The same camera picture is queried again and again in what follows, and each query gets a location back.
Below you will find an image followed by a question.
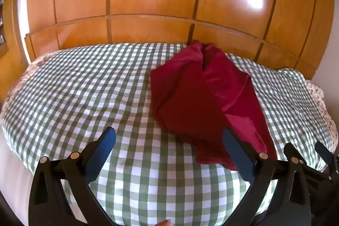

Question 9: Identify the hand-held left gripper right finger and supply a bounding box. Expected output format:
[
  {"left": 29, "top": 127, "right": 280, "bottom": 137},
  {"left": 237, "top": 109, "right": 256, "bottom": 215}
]
[{"left": 223, "top": 129, "right": 311, "bottom": 226}]

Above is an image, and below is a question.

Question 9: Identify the wooden side shelf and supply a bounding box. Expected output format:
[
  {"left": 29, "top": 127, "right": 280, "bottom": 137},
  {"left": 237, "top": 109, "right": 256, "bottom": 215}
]
[{"left": 0, "top": 0, "right": 28, "bottom": 102}]

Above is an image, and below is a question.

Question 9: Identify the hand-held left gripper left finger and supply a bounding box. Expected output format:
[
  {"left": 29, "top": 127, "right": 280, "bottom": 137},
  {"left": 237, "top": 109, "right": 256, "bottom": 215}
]
[{"left": 29, "top": 127, "right": 117, "bottom": 226}]

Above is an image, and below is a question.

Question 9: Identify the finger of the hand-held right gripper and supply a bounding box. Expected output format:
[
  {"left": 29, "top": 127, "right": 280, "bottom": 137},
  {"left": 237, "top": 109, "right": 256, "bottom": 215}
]
[{"left": 315, "top": 141, "right": 337, "bottom": 182}]

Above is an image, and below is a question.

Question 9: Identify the green white checked blanket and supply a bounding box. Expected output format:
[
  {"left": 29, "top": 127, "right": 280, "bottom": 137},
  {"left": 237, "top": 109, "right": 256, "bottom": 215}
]
[{"left": 0, "top": 43, "right": 339, "bottom": 226}]

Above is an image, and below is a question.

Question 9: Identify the dark red cloth garment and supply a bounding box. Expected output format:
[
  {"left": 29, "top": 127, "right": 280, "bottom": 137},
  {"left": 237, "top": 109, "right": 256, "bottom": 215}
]
[{"left": 150, "top": 40, "right": 278, "bottom": 171}]

